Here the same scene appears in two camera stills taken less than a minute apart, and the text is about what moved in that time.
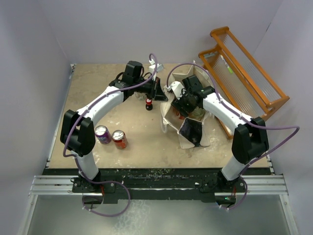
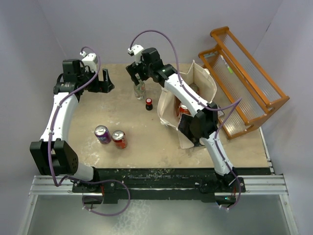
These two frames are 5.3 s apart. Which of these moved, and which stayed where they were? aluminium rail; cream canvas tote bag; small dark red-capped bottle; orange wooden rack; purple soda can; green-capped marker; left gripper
Moved: left gripper; cream canvas tote bag
Stayed: purple soda can; aluminium rail; orange wooden rack; green-capped marker; small dark red-capped bottle
